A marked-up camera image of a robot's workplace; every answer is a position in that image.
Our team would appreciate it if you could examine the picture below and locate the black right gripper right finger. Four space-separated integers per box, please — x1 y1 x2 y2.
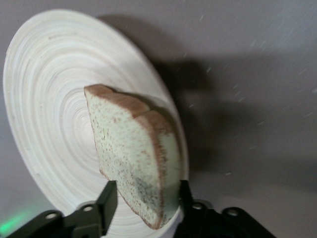
174 179 275 238

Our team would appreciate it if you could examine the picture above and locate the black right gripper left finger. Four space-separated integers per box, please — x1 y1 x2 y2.
22 180 120 238

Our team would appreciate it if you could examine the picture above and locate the toast bread slice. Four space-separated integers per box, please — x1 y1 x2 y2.
83 84 183 230

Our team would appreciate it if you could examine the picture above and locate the round light wooden plate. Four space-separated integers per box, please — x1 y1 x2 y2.
2 9 190 236

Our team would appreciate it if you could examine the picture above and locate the brown table mat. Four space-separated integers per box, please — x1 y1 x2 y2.
0 0 317 238

